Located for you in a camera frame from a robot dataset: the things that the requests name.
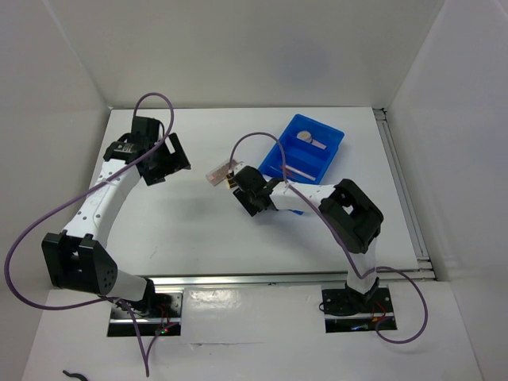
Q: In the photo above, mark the black hook on floor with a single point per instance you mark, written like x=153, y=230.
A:
x=75, y=375

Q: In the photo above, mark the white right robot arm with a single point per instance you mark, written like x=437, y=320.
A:
x=350, y=215

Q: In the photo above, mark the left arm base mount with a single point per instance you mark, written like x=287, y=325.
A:
x=163, y=318

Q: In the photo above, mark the aluminium front rail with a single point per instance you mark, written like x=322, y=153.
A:
x=276, y=279

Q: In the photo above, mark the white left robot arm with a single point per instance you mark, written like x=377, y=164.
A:
x=76, y=257

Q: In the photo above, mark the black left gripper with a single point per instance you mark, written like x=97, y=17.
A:
x=175, y=161

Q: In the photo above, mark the pink concealer stick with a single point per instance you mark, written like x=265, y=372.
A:
x=297, y=175

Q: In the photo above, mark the pink compact case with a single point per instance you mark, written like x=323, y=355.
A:
x=318, y=144

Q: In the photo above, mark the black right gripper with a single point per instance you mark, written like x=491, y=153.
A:
x=252, y=207

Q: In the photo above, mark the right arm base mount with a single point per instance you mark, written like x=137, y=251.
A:
x=341, y=316

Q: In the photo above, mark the clear eyeshadow palette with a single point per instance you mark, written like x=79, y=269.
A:
x=220, y=173

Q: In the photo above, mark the blue plastic organizer bin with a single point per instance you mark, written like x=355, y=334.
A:
x=291, y=151

